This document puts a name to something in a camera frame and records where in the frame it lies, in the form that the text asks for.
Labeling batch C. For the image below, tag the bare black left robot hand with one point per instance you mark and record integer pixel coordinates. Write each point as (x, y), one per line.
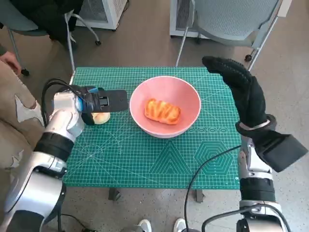
(89, 101)

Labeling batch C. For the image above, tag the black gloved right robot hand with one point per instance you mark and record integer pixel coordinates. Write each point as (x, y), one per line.
(246, 96)

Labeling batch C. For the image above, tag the round pale bread bun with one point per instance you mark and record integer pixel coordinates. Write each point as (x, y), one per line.
(102, 119)

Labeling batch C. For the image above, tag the glazed braided bread loaf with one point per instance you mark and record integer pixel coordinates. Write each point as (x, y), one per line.
(161, 111)

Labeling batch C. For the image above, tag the pink bowl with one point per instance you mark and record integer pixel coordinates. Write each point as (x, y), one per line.
(169, 130)

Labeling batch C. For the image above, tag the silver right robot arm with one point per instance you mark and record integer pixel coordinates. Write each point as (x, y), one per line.
(256, 188)

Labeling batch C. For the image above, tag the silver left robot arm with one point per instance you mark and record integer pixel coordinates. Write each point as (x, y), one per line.
(48, 149)

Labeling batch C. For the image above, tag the green cutting mat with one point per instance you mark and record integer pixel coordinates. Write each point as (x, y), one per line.
(135, 159)

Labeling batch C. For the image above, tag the grey mesh chair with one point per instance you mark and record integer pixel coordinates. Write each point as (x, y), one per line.
(231, 19)

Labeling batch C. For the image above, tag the white mesh cabinet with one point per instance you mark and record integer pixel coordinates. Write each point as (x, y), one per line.
(179, 17)
(96, 12)

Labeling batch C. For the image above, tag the grey table foot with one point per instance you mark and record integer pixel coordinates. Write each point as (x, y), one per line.
(199, 196)
(114, 194)

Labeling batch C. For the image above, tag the teal seat chair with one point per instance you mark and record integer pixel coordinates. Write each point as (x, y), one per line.
(17, 23)

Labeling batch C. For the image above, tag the white shoe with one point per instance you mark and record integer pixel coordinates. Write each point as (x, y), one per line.
(179, 225)
(144, 226)

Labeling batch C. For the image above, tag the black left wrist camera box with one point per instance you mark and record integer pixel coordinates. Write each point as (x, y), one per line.
(116, 101)

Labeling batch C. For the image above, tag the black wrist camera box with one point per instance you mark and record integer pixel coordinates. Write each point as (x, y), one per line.
(282, 152)
(116, 101)

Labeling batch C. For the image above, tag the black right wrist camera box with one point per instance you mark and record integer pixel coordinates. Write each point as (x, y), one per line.
(282, 152)

